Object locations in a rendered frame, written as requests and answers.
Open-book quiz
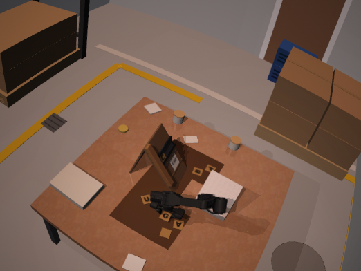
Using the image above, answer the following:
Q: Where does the dark grey cylindrical container with orange lid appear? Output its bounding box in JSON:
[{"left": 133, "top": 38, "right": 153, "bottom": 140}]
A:
[
  {"left": 228, "top": 135, "right": 241, "bottom": 151},
  {"left": 172, "top": 110, "right": 185, "bottom": 124}
]

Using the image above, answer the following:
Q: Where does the white flat rectangular card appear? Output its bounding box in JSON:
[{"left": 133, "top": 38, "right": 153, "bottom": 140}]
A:
[{"left": 183, "top": 135, "right": 198, "bottom": 143}]

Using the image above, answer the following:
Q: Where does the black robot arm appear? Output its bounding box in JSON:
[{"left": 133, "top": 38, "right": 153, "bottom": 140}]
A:
[{"left": 150, "top": 191, "right": 228, "bottom": 215}]

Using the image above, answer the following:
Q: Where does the yellow flat round disc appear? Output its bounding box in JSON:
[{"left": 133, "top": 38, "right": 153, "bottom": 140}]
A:
[{"left": 118, "top": 124, "right": 128, "bottom": 133}]

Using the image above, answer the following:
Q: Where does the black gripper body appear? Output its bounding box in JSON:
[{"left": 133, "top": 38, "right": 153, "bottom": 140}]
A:
[{"left": 150, "top": 202, "right": 185, "bottom": 220}]

